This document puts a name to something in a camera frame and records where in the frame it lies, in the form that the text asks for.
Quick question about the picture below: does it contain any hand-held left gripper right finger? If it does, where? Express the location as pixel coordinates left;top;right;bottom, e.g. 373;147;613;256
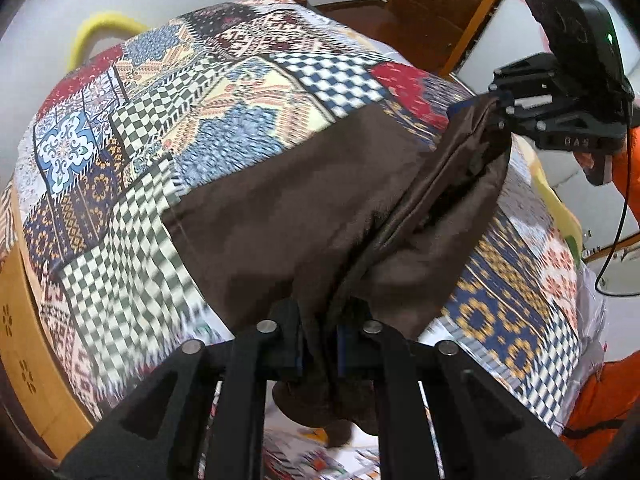
335;297;587;480

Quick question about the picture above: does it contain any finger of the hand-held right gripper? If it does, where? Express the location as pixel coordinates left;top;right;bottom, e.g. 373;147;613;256
492;100;553;137
487;53;557;98

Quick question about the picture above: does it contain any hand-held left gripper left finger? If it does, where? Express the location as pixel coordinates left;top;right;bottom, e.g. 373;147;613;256
55;299;307;480

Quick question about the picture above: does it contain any brown shirt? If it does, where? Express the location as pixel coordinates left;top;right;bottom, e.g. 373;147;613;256
161;94;512;448

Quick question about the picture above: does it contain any brown wooden door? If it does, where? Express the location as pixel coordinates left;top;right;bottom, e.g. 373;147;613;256
386;0;525;77

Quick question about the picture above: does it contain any patchwork printed blanket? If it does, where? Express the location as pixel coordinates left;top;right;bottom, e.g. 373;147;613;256
0;0;608;480

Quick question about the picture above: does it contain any wooden lap table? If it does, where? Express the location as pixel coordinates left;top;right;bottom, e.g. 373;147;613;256
0;245;96;458

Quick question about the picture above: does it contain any person's orange clothing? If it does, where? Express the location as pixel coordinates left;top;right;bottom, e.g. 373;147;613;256
562;355;640;442

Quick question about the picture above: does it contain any yellow foam bar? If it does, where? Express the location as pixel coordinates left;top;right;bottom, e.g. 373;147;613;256
67;10;151;72

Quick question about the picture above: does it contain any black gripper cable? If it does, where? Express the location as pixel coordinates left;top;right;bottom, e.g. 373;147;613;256
594;192;632;297

